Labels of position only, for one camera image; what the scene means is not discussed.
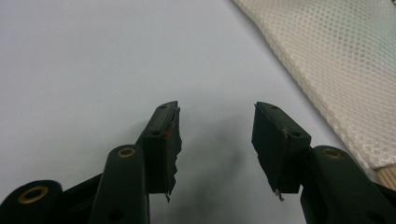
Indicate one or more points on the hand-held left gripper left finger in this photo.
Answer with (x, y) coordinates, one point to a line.
(158, 146)

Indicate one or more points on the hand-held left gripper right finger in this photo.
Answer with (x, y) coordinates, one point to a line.
(274, 146)

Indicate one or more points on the white mesh laundry bag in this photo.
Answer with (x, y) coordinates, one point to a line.
(342, 77)

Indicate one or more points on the light wooden board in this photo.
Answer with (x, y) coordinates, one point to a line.
(387, 177)

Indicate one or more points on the pale green cloth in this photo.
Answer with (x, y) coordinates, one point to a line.
(386, 15)

